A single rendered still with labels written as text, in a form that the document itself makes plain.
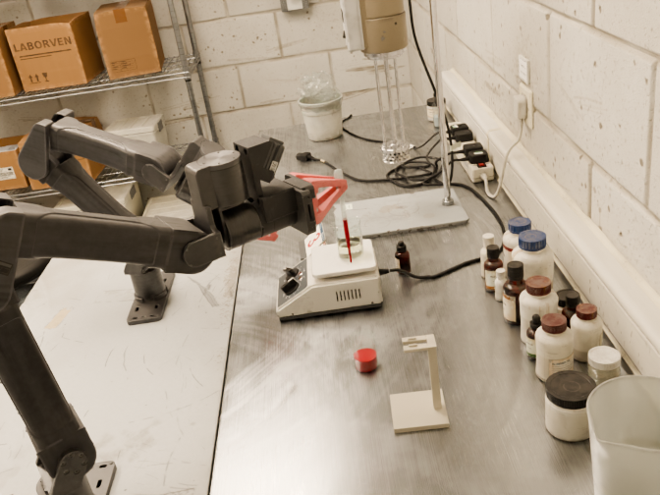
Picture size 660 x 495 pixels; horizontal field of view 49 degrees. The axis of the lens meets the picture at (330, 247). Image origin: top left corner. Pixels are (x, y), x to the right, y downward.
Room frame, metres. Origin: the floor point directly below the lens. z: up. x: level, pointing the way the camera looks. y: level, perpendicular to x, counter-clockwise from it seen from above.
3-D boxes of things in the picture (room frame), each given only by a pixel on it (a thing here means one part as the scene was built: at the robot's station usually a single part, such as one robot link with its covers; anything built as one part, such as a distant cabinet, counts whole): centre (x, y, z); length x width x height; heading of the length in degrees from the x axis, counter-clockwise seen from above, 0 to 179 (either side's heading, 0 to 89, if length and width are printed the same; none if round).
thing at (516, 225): (1.20, -0.35, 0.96); 0.06 x 0.06 x 0.11
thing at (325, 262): (1.23, -0.02, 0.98); 0.12 x 0.12 x 0.01; 88
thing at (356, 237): (1.23, -0.03, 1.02); 0.06 x 0.05 x 0.08; 99
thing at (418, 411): (0.85, -0.09, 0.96); 0.08 x 0.08 x 0.13; 86
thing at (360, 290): (1.23, 0.01, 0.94); 0.22 x 0.13 x 0.08; 88
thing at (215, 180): (0.89, 0.15, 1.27); 0.12 x 0.09 x 0.12; 120
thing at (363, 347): (0.99, -0.03, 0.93); 0.04 x 0.04 x 0.06
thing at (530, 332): (0.95, -0.30, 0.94); 0.03 x 0.03 x 0.08
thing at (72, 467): (0.75, 0.39, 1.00); 0.09 x 0.06 x 0.06; 30
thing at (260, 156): (0.94, 0.07, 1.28); 0.07 x 0.06 x 0.11; 30
